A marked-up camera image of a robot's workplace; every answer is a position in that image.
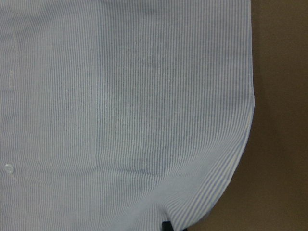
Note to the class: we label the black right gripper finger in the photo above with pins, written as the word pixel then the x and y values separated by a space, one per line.
pixel 167 226

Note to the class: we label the blue striped button shirt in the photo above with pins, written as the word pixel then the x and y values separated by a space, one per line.
pixel 119 115

